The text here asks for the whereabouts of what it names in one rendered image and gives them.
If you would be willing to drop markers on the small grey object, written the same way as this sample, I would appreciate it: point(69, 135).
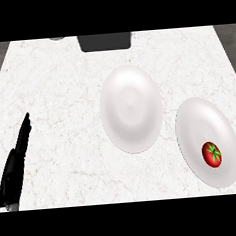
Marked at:
point(56, 38)

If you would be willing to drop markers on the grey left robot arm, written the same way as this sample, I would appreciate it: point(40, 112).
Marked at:
point(12, 208)

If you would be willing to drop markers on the red tomato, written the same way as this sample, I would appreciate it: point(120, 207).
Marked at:
point(211, 154)

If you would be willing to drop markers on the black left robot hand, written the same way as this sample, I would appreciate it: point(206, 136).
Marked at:
point(14, 171)

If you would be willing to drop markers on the white round plate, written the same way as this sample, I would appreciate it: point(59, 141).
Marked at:
point(198, 130)
point(131, 109)

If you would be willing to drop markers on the dark grey appliance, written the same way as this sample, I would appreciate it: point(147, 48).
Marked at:
point(104, 42)

